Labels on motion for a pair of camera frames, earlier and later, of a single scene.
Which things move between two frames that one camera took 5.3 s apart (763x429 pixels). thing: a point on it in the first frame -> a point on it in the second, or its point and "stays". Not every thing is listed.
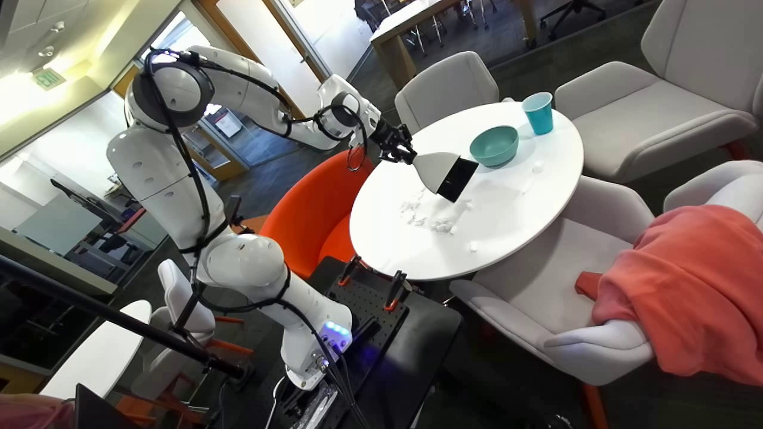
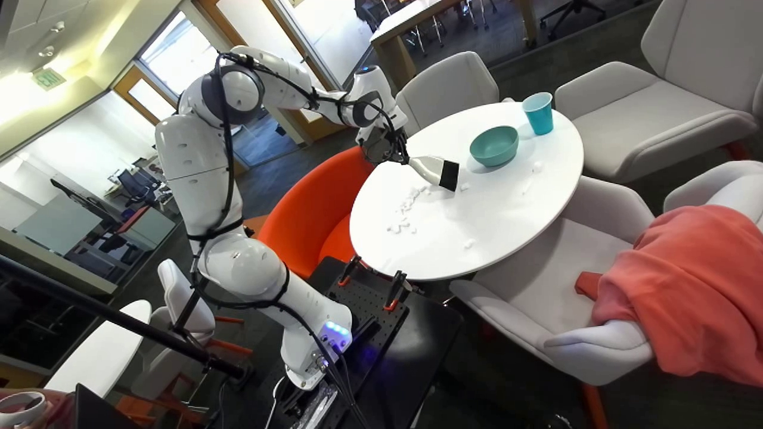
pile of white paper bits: (436, 213) -> (405, 224)
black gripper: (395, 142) stays
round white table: (406, 230) stays
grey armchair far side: (454, 81) stays
